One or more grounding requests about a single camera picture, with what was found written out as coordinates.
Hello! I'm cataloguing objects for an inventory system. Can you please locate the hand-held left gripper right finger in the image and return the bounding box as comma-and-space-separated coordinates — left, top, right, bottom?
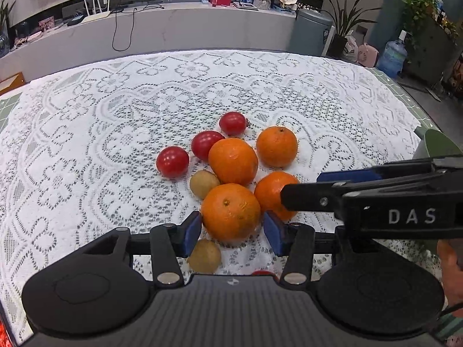
263, 211, 379, 285

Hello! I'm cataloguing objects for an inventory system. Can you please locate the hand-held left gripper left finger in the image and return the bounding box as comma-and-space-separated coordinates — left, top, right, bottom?
81, 211, 202, 285

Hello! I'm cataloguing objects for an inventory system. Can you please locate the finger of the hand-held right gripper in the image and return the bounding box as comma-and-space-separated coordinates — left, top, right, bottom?
280, 181, 362, 221
316, 161, 435, 184

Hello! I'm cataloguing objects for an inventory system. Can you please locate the orange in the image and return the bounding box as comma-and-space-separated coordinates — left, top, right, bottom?
256, 126, 299, 169
254, 171, 301, 222
201, 184, 262, 243
208, 138, 259, 187

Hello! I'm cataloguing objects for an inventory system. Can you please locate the brown kiwi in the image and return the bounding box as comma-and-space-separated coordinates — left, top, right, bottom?
190, 170, 221, 200
187, 239, 222, 274

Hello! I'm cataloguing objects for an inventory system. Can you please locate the person's right forearm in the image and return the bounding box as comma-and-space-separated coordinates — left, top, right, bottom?
432, 240, 463, 347

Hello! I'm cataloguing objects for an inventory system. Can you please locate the red tomato with stem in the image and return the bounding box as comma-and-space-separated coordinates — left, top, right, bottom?
219, 112, 251, 137

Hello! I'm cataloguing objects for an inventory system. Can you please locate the pink bag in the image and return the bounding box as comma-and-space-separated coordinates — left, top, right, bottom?
357, 43, 380, 68

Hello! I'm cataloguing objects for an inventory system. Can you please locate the blue water jug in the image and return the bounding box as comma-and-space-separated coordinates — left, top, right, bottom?
378, 29, 409, 77

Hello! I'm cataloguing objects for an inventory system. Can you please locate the white plastic bag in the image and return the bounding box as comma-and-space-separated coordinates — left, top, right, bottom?
342, 31, 359, 62

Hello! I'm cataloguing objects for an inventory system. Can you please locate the potted long-leaf plant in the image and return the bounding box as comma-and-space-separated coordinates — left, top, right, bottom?
320, 0, 382, 58

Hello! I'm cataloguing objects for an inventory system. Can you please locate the white lace tablecloth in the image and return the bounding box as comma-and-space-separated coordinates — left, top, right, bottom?
0, 49, 422, 346

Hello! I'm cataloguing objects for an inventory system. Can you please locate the dark plant cabinet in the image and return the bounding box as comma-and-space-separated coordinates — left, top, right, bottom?
400, 14, 460, 84

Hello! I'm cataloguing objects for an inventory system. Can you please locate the grey trash bin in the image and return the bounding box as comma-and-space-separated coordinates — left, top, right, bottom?
287, 8, 335, 57

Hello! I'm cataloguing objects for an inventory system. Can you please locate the green ivy plant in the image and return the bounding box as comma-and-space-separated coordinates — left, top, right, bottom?
398, 0, 458, 40

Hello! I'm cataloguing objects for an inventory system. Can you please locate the brown cardboard box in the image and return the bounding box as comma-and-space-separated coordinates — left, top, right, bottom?
0, 73, 26, 96

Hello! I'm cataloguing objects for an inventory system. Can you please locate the white router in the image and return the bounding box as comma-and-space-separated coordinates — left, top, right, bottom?
80, 0, 112, 24

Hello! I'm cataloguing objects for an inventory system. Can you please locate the plant in glass vase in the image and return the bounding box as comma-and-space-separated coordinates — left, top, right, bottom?
0, 0, 19, 58

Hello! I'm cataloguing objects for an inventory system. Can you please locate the black cable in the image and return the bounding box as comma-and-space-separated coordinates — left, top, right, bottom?
111, 2, 165, 52

